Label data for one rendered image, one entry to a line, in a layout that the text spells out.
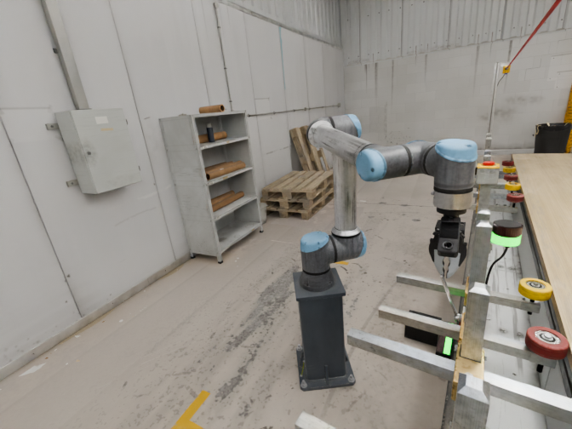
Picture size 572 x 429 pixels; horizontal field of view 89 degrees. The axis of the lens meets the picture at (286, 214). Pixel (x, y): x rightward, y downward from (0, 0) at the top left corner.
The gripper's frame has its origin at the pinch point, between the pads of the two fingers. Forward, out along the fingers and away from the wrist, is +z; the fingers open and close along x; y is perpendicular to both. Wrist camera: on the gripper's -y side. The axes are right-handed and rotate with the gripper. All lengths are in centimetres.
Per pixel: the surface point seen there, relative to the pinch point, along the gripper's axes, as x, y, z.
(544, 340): -22.5, -4.0, 11.0
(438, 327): 0.3, -3.8, 15.5
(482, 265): -8.3, 0.2, -4.9
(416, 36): 147, 758, -170
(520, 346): -18.5, -3.1, 15.4
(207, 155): 269, 163, -7
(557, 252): -32, 50, 12
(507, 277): -22, 76, 41
